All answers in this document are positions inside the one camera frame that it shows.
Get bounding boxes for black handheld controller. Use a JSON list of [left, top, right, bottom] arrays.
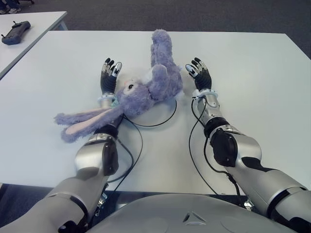
[[1, 20, 32, 46]]

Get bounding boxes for white side table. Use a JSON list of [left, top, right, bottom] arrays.
[[0, 11, 68, 80]]

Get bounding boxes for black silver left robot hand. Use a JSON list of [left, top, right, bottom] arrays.
[[100, 57, 123, 95]]

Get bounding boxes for white sneakers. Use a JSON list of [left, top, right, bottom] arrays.
[[0, 7, 22, 15]]

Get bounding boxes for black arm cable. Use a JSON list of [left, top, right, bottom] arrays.
[[92, 114, 144, 216], [189, 97, 243, 207]]

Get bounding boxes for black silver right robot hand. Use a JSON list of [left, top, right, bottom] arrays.
[[185, 57, 213, 92]]

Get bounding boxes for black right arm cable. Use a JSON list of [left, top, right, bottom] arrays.
[[189, 97, 243, 207]]

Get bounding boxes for purple plush bunny doll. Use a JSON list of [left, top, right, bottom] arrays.
[[53, 29, 183, 144]]

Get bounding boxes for grey robot torso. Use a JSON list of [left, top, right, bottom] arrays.
[[87, 193, 299, 233]]

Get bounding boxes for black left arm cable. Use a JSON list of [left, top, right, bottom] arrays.
[[92, 114, 144, 216]]

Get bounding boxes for white plate black rim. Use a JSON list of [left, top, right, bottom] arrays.
[[126, 98, 178, 127]]

